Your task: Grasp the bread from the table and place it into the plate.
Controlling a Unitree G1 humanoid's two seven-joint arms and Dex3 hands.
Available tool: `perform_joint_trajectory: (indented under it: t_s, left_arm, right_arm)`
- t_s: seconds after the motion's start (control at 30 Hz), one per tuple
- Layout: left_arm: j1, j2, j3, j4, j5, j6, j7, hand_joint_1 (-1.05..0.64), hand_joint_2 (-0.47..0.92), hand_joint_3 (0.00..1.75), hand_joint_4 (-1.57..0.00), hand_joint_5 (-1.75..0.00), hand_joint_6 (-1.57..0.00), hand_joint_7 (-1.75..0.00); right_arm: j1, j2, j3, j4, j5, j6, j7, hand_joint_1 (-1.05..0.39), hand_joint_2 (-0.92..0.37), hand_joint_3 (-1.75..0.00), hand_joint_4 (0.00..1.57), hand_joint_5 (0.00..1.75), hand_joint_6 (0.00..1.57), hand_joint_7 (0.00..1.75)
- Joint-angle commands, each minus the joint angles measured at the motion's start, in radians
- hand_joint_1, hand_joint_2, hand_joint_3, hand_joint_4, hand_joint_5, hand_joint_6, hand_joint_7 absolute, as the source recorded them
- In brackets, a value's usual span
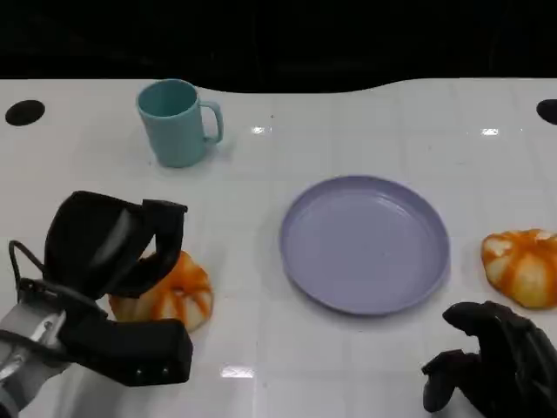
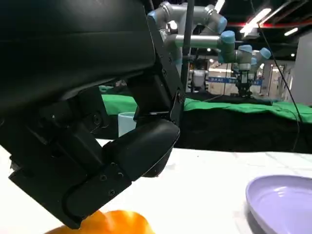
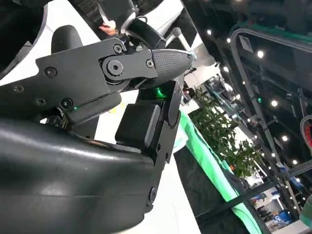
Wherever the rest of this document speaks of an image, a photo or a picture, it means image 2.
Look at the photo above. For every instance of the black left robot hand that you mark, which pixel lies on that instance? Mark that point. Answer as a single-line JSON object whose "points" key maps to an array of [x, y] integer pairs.
{"points": [[73, 73]]}

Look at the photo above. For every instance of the orange white toy bread roll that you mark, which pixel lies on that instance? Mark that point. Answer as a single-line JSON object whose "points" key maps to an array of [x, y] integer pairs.
{"points": [[122, 224]]}

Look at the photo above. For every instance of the pale green mug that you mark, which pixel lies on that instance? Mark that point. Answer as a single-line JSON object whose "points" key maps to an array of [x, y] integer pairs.
{"points": [[125, 124]]}

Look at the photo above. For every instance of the black vertical pole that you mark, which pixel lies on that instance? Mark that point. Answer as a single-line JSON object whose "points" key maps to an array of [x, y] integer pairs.
{"points": [[187, 36]]}

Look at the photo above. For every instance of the white humanoid robot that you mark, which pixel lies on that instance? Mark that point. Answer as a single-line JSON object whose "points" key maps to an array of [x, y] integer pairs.
{"points": [[200, 78]]}

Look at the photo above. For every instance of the black table cover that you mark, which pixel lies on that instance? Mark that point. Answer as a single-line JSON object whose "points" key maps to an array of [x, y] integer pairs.
{"points": [[231, 131]]}

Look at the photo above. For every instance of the black background robot gripper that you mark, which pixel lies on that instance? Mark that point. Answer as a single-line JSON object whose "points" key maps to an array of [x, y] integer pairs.
{"points": [[244, 85]]}

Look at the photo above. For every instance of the green cloth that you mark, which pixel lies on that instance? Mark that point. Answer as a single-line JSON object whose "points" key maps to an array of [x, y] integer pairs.
{"points": [[243, 107]]}

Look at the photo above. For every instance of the long ceiling light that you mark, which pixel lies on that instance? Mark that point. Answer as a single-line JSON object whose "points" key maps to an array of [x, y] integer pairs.
{"points": [[256, 19]]}

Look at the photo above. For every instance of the short ceiling light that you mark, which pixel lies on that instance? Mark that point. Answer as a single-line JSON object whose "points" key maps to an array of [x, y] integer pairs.
{"points": [[290, 31]]}

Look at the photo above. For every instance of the lilac plate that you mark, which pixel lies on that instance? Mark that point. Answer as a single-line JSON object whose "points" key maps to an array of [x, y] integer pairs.
{"points": [[282, 200]]}

